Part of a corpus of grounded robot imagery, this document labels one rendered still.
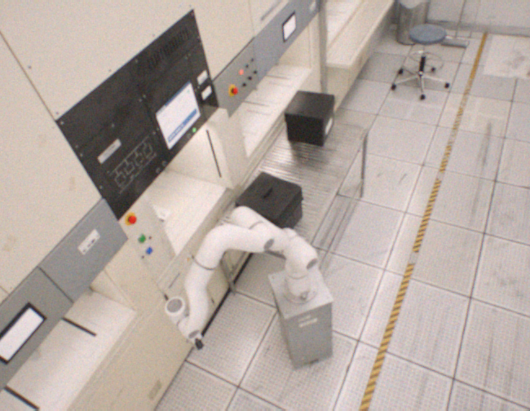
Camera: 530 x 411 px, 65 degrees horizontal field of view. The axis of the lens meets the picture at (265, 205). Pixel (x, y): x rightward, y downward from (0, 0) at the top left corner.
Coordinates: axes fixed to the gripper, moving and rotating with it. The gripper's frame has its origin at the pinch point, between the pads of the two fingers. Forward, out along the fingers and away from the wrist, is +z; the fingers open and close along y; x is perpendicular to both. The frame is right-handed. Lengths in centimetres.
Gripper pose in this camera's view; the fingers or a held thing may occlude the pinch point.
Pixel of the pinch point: (195, 339)
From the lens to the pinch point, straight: 196.2
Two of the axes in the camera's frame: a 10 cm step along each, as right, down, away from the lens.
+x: -7.8, 5.3, -3.3
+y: -6.1, -5.4, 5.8
